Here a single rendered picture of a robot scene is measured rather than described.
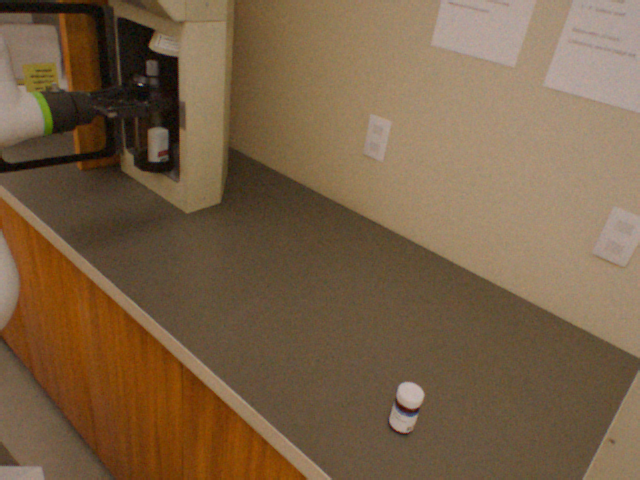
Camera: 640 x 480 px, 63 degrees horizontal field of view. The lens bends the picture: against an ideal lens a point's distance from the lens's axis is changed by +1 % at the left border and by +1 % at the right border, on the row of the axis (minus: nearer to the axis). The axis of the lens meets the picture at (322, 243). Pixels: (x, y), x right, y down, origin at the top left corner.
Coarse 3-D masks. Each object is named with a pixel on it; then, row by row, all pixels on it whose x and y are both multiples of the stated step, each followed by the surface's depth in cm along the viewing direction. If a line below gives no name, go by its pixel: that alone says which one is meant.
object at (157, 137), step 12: (144, 84) 123; (144, 96) 125; (156, 96) 125; (168, 96) 128; (144, 120) 128; (156, 120) 128; (168, 120) 131; (144, 132) 130; (156, 132) 130; (168, 132) 132; (144, 144) 131; (156, 144) 131; (168, 144) 134; (144, 156) 133; (156, 156) 133; (168, 156) 136
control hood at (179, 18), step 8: (144, 0) 110; (152, 0) 107; (160, 0) 105; (168, 0) 106; (176, 0) 108; (184, 0) 109; (152, 8) 111; (160, 8) 108; (168, 8) 107; (176, 8) 108; (184, 8) 110; (168, 16) 109; (176, 16) 109; (184, 16) 111
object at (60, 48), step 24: (0, 24) 116; (24, 24) 119; (48, 24) 122; (72, 24) 125; (24, 48) 121; (48, 48) 124; (72, 48) 127; (96, 48) 131; (24, 72) 123; (48, 72) 126; (72, 72) 130; (96, 72) 134; (96, 120) 139; (24, 144) 131; (48, 144) 134; (72, 144) 138; (96, 144) 143
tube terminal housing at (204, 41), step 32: (192, 0) 110; (224, 0) 116; (192, 32) 114; (224, 32) 120; (192, 64) 117; (224, 64) 124; (192, 96) 121; (224, 96) 129; (192, 128) 125; (224, 128) 138; (128, 160) 148; (192, 160) 129; (224, 160) 146; (160, 192) 141; (192, 192) 134
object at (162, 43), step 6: (156, 30) 125; (156, 36) 124; (162, 36) 123; (168, 36) 122; (150, 42) 127; (156, 42) 124; (162, 42) 123; (168, 42) 123; (174, 42) 122; (156, 48) 124; (162, 48) 123; (168, 48) 123; (174, 48) 122; (168, 54) 123; (174, 54) 123
